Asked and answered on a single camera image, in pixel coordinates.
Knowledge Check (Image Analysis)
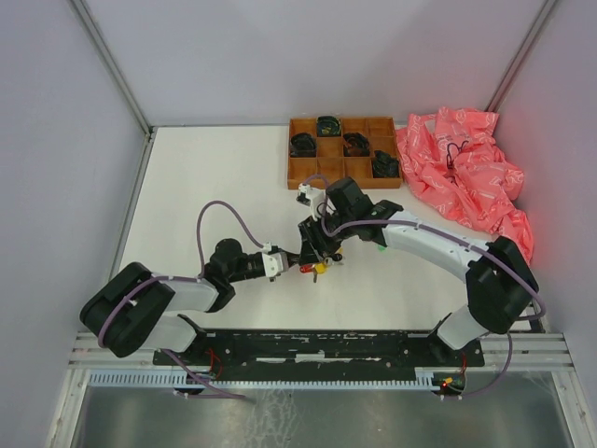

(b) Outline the wooden compartment tray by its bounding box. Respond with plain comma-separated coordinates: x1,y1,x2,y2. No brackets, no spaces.
286,116,402,189

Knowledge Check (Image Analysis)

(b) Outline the white slotted cable duct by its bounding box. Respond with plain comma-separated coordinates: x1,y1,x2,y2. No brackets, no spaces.
89,369,465,391

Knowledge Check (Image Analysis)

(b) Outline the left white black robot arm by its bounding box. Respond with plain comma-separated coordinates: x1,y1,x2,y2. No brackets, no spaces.
79,238,299,364

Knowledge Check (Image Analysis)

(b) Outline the aluminium frame rail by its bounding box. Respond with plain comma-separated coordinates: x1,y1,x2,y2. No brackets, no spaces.
69,0,155,136

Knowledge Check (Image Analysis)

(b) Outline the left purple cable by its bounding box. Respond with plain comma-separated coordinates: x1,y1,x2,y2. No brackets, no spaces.
95,200,270,400

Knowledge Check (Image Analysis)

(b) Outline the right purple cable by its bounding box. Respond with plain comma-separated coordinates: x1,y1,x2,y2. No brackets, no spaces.
302,174,547,402

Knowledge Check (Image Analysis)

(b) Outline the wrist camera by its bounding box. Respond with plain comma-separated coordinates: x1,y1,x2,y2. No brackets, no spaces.
296,183,326,221
261,243,288,282

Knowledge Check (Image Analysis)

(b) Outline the black item left compartment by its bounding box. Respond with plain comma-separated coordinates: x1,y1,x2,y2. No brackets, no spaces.
289,133,317,158

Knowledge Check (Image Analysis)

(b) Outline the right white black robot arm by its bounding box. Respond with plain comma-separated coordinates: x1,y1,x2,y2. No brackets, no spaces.
297,177,541,365

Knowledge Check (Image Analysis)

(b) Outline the black item compartment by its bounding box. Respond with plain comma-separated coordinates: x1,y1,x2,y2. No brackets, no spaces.
316,115,342,137
289,133,317,158
371,150,399,178
342,133,370,157

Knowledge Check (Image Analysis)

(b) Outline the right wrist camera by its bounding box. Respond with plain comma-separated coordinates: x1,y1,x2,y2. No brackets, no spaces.
296,183,326,221

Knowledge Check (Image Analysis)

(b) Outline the purple cable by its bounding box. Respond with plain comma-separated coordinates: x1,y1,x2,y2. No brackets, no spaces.
95,200,270,400
302,174,547,402

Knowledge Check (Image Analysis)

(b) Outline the black item middle compartment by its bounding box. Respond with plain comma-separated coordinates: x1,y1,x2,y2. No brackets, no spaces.
342,133,370,157

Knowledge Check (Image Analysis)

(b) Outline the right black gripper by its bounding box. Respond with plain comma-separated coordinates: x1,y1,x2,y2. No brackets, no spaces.
298,208,355,266

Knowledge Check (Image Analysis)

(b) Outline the black item top compartment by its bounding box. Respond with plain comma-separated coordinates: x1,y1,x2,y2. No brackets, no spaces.
316,115,342,137

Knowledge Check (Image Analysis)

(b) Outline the black item right compartment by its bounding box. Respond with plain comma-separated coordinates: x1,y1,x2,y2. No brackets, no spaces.
371,150,399,178

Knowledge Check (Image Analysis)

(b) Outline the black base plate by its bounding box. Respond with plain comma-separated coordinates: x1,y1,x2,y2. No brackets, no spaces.
177,329,485,373

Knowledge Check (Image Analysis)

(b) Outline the pink plastic bag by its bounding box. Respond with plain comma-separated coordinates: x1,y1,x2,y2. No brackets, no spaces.
396,106,535,261

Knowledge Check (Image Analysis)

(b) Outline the keyring bunch with red opener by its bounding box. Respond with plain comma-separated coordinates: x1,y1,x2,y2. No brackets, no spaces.
299,249,344,283

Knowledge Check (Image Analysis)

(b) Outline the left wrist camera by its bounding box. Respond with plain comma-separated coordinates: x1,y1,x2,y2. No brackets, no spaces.
261,243,288,282

